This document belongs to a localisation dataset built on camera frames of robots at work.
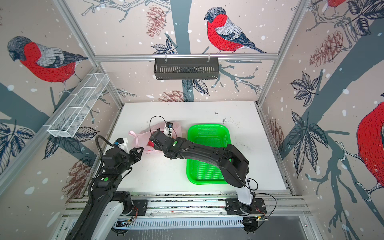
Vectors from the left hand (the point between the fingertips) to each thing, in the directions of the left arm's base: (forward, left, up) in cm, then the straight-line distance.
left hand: (142, 148), depth 78 cm
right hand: (+4, -7, -2) cm, 9 cm away
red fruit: (+5, -2, -5) cm, 8 cm away
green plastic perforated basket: (-8, -32, -16) cm, 36 cm away
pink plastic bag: (+7, +1, +1) cm, 7 cm away
